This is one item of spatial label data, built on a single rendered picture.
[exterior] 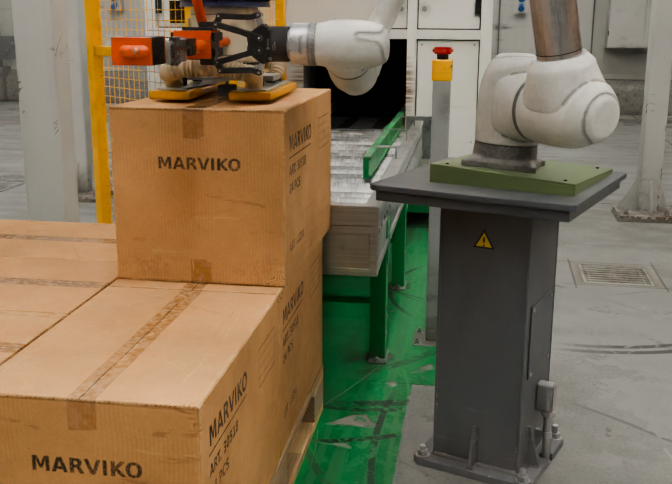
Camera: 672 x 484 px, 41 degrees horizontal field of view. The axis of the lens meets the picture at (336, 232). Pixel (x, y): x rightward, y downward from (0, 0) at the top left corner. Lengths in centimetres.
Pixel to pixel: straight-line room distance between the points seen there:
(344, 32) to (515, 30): 949
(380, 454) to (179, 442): 108
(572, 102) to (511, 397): 76
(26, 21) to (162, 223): 168
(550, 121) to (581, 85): 10
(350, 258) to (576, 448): 82
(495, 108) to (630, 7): 904
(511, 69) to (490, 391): 79
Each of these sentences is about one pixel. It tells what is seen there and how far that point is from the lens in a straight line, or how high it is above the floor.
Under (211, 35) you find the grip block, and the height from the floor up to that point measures 110.
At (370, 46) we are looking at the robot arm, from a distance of 191.
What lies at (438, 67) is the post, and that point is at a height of 97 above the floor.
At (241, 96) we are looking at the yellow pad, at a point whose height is 96.
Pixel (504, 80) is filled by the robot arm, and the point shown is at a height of 100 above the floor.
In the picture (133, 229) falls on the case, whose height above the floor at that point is 66.
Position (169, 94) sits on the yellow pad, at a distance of 215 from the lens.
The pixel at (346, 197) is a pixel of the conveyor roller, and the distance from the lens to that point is 303.
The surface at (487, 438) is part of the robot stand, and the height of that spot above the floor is 10.
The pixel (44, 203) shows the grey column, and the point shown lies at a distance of 369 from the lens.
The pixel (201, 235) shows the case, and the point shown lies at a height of 66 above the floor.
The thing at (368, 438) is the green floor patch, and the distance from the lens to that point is 258.
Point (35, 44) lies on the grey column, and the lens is 362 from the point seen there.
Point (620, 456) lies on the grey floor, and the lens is 260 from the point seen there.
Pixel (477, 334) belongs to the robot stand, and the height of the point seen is 37.
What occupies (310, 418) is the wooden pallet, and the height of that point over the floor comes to 4.
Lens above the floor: 114
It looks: 14 degrees down
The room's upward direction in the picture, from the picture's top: straight up
